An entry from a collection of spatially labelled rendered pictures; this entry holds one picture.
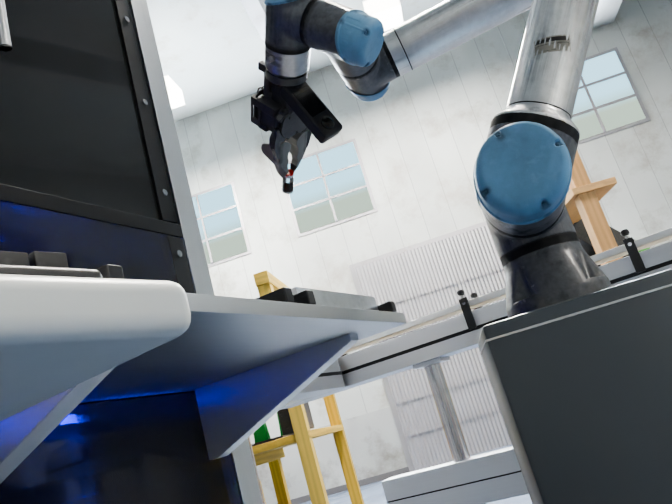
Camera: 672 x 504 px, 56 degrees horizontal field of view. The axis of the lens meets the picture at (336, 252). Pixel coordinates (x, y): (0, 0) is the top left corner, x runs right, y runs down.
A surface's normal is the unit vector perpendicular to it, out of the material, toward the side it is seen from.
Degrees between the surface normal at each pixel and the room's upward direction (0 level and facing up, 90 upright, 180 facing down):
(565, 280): 72
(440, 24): 111
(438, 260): 90
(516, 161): 97
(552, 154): 97
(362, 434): 90
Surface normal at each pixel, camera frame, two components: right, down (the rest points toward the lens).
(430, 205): -0.19, -0.22
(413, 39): -0.14, 0.16
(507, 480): -0.47, -0.12
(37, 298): 0.77, -0.37
